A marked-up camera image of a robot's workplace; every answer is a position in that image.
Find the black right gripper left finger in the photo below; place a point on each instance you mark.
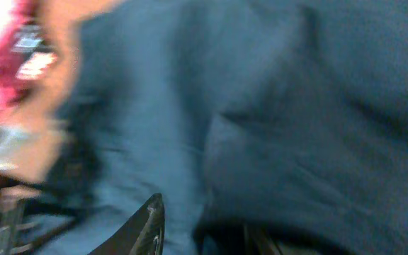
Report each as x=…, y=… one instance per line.
x=142, y=234

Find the red folded t-shirt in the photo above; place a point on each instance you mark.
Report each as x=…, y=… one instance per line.
x=25, y=53

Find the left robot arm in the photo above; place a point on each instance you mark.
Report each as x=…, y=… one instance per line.
x=15, y=211

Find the navy blue shorts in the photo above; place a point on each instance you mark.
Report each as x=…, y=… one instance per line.
x=290, y=116

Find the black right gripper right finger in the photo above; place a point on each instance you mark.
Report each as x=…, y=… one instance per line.
x=251, y=238

